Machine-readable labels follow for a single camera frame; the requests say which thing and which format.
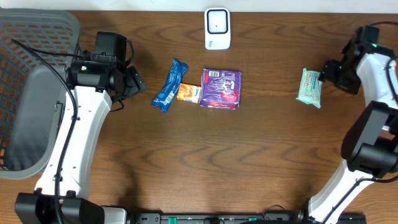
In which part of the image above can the purple Carefree pad pack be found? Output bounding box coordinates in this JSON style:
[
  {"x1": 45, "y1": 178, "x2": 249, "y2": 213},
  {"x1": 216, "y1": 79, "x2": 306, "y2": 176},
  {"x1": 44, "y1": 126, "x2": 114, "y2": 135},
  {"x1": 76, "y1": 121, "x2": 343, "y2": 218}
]
[{"x1": 199, "y1": 68, "x2": 242, "y2": 110}]

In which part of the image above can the teal wet wipes pack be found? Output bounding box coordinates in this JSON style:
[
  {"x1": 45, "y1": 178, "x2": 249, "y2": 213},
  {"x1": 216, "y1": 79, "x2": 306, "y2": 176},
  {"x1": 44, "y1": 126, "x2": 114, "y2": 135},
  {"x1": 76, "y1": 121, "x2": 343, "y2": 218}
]
[{"x1": 296, "y1": 68, "x2": 323, "y2": 108}]

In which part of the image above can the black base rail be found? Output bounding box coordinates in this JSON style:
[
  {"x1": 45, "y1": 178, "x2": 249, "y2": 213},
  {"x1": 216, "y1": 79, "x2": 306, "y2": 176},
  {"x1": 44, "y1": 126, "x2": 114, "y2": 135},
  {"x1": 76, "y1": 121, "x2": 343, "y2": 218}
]
[{"x1": 102, "y1": 212, "x2": 368, "y2": 224}]

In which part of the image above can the orange Kleenex tissue pack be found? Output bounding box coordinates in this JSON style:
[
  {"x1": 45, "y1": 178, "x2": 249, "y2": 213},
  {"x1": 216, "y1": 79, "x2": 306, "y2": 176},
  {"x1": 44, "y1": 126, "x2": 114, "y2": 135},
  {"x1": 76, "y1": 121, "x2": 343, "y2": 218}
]
[{"x1": 177, "y1": 83, "x2": 201, "y2": 103}]

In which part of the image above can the grey plastic mesh basket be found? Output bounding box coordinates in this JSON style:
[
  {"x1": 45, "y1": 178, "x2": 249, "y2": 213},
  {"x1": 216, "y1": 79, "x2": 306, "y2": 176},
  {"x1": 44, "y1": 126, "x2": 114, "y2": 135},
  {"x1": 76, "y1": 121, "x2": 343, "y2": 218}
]
[{"x1": 1, "y1": 9, "x2": 80, "y2": 179}]

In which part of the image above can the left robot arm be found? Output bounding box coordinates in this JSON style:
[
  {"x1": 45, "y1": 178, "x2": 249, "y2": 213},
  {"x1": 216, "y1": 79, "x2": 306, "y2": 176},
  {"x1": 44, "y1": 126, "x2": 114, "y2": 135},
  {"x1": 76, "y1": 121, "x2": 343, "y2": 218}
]
[{"x1": 15, "y1": 61, "x2": 146, "y2": 223}]

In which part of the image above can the blue snack wrapper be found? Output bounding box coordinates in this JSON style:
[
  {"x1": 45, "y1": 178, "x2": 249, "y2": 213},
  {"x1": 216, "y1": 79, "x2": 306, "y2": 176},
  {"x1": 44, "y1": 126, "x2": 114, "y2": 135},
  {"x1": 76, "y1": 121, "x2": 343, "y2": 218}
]
[{"x1": 151, "y1": 58, "x2": 189, "y2": 113}]

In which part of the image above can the left black cable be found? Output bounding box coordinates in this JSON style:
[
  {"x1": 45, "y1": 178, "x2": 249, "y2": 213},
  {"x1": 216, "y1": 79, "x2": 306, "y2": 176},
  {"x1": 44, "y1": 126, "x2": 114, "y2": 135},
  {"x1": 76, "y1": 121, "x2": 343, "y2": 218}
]
[{"x1": 11, "y1": 37, "x2": 83, "y2": 224}]

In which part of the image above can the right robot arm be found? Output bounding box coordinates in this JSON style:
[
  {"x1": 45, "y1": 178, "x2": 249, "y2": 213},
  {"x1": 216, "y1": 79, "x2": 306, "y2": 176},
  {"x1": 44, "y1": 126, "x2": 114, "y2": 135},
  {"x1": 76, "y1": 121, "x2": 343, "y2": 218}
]
[{"x1": 300, "y1": 42, "x2": 397, "y2": 223}]

